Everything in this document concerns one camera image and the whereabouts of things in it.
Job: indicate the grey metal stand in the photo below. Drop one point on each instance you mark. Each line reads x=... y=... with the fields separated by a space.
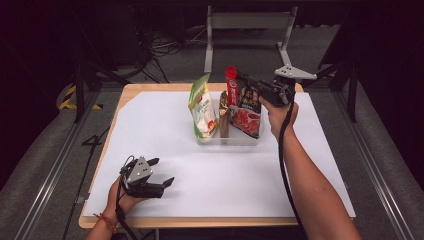
x=250 y=20

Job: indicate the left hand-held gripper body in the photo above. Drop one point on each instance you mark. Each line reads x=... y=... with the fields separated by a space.
x=140 y=176

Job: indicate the person's right hand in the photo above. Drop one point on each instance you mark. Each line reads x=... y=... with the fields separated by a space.
x=281 y=118

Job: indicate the red and black food packet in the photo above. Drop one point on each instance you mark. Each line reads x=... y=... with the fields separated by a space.
x=245 y=116

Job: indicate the green and white food packet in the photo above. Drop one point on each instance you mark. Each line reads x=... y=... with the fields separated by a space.
x=204 y=113

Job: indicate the wooden table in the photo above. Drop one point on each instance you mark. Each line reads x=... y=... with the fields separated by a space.
x=200 y=222

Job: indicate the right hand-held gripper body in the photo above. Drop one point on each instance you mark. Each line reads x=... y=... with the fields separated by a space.
x=280 y=91

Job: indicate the white table sheet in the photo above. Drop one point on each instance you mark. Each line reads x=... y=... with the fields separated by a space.
x=200 y=180

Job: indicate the brown and gold food packet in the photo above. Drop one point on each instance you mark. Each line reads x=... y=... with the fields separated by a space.
x=224 y=123

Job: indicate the aluminium floor rail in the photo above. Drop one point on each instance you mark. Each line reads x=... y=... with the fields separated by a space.
x=376 y=180
x=50 y=180

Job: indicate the clear plastic container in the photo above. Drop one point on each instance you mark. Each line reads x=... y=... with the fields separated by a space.
x=233 y=140

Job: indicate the black metal stand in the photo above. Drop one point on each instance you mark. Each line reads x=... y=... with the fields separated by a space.
x=351 y=90
x=80 y=90

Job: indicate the person's left hand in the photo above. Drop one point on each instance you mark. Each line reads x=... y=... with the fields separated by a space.
x=116 y=200

